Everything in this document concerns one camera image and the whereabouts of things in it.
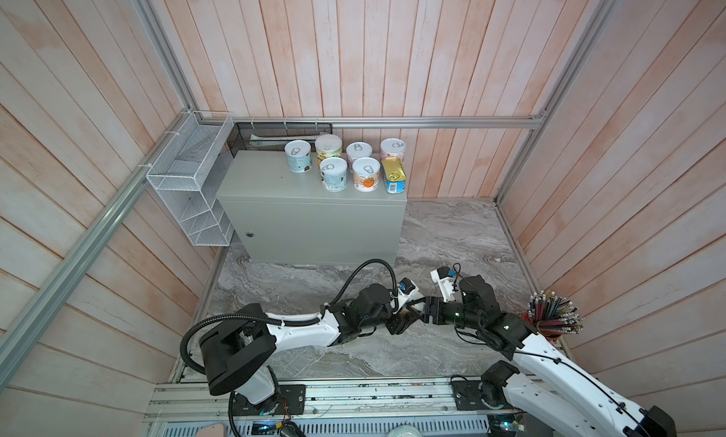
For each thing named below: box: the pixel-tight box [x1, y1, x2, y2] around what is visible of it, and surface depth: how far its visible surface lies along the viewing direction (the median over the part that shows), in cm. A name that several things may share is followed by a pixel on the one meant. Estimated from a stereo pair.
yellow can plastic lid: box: [314, 133, 344, 168], surface depth 78 cm
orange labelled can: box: [351, 157, 381, 193], surface depth 74 cm
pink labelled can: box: [345, 140, 374, 163], surface depth 80 cm
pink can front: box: [380, 138, 407, 163], surface depth 80 cm
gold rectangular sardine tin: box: [380, 156, 408, 194], surface depth 75 cm
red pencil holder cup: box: [521, 290, 585, 341], surface depth 76 cm
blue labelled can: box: [284, 139, 313, 174], surface depth 80 cm
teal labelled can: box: [319, 156, 348, 193], surface depth 75 cm
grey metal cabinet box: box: [215, 150, 408, 266], surface depth 81 cm
